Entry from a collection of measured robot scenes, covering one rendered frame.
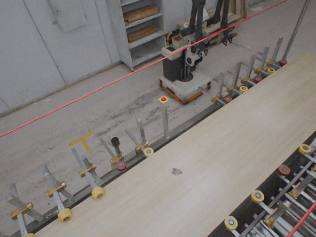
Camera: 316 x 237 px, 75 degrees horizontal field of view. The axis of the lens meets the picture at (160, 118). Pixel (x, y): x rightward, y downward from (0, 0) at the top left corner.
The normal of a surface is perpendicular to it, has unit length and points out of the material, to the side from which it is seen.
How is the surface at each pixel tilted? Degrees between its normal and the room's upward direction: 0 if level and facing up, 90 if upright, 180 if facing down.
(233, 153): 0
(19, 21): 90
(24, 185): 0
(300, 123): 0
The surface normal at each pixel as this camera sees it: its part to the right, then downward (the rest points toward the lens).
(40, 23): 0.60, 0.55
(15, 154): -0.07, -0.68
